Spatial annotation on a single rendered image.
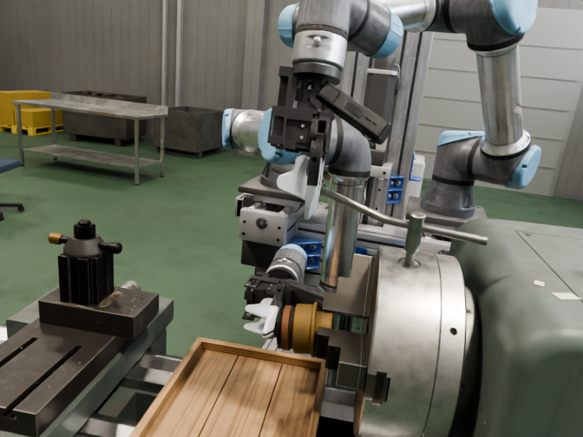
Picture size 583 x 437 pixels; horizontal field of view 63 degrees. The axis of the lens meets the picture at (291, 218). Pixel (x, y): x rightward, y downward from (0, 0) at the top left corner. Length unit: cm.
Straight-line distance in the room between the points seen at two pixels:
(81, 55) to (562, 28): 854
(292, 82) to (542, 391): 50
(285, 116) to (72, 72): 1031
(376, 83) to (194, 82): 807
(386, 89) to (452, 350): 92
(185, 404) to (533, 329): 63
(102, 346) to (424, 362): 60
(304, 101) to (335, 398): 64
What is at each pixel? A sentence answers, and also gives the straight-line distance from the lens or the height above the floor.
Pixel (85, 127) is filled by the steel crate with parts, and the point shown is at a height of 28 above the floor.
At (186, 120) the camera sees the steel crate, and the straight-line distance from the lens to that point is 798.
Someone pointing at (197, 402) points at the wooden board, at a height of 89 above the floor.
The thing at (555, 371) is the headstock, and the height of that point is 120.
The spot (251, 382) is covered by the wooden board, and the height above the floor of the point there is 89.
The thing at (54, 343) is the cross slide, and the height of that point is 97.
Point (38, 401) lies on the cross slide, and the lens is 88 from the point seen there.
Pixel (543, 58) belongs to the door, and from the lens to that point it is 851.
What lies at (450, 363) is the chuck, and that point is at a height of 114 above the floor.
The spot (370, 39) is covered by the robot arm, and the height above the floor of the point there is 156.
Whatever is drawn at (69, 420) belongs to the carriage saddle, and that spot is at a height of 91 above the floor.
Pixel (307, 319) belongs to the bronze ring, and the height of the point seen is 111.
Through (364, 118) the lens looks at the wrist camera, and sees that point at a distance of 66.
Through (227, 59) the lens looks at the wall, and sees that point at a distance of 913.
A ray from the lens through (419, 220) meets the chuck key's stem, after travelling 70.
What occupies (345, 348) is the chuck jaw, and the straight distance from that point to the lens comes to 75.
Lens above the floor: 149
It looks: 17 degrees down
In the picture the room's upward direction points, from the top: 6 degrees clockwise
